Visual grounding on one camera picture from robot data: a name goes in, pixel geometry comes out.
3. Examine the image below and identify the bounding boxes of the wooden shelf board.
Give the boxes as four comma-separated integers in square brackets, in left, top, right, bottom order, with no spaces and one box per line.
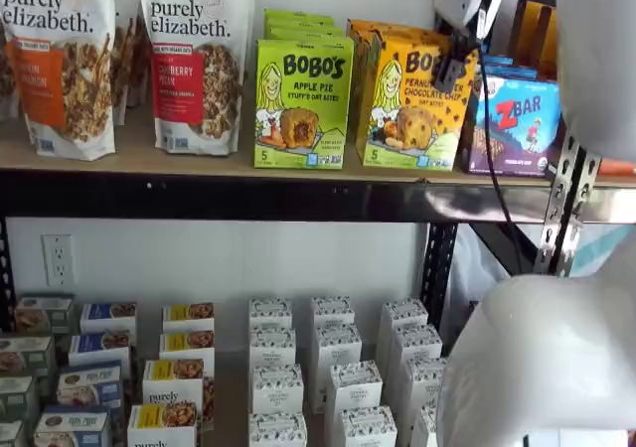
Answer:
[0,113,554,186]
[0,292,448,447]

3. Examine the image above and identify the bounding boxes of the granola pouch with red label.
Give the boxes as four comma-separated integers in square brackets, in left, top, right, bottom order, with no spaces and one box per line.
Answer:
[138,0,256,157]

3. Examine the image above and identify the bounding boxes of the granola pouch with orange label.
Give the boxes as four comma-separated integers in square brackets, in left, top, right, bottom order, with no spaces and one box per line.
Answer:
[0,0,117,162]

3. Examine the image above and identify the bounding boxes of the black cable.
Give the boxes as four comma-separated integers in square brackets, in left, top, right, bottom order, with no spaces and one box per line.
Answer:
[474,0,526,277]

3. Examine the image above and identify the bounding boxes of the white wall outlet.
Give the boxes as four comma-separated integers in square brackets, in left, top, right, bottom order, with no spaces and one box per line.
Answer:
[41,233,77,288]

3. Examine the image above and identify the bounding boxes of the yellow white granola box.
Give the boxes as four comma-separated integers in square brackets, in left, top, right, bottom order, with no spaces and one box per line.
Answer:
[126,402,199,447]
[141,358,217,431]
[158,330,217,365]
[161,302,217,335]

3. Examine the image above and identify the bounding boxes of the orange Bobo's snack box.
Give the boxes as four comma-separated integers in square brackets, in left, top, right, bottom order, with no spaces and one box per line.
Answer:
[346,18,439,136]
[353,25,451,153]
[364,33,480,173]

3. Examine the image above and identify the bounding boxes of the green Bobo's snack box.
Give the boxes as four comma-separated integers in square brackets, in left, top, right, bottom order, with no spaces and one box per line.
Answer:
[263,8,336,22]
[264,27,348,42]
[253,38,356,171]
[263,18,345,31]

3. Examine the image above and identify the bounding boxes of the blue white granola box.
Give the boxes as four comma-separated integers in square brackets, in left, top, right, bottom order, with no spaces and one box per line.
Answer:
[68,330,132,368]
[79,301,138,335]
[55,361,124,411]
[33,405,112,447]

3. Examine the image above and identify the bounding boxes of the white floral print box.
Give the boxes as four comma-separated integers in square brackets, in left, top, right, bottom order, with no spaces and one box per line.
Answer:
[247,410,309,447]
[310,322,364,399]
[410,405,442,447]
[249,364,305,415]
[375,297,430,369]
[397,357,449,409]
[310,295,356,329]
[247,297,294,331]
[387,323,444,365]
[247,326,298,370]
[337,405,398,447]
[324,361,385,418]

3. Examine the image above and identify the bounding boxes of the white granola pouch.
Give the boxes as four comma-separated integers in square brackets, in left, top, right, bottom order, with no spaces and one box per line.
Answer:
[0,17,22,123]
[111,0,142,127]
[126,12,154,111]

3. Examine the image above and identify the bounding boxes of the large orange snack box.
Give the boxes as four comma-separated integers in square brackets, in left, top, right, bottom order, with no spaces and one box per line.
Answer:
[510,0,558,81]
[597,160,636,179]

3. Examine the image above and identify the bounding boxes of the grey green granola box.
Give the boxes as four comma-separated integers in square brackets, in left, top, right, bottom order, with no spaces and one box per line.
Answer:
[0,336,56,380]
[0,375,38,421]
[0,419,27,447]
[13,294,77,335]

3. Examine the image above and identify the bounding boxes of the black metal shelving rack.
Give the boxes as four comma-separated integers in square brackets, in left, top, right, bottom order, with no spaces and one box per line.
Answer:
[0,133,603,337]

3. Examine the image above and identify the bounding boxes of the white plastic sheet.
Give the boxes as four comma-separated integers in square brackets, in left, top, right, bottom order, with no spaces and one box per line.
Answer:
[443,223,625,319]

